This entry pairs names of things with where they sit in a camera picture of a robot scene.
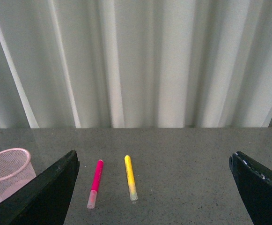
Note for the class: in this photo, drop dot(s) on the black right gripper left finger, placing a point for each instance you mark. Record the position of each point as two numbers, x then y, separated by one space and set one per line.
46 199

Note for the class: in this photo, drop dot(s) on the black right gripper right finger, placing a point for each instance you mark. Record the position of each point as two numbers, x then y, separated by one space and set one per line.
254 183

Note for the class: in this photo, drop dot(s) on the pink highlighter pen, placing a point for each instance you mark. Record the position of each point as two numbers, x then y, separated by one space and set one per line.
95 184

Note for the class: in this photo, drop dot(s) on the pink mesh pen cup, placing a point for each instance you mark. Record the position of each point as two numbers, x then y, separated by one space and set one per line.
16 171

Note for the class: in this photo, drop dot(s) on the yellow highlighter pen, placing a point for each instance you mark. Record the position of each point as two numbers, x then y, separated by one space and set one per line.
130 178

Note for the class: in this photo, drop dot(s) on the white pleated curtain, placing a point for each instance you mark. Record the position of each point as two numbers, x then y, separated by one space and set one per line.
135 63

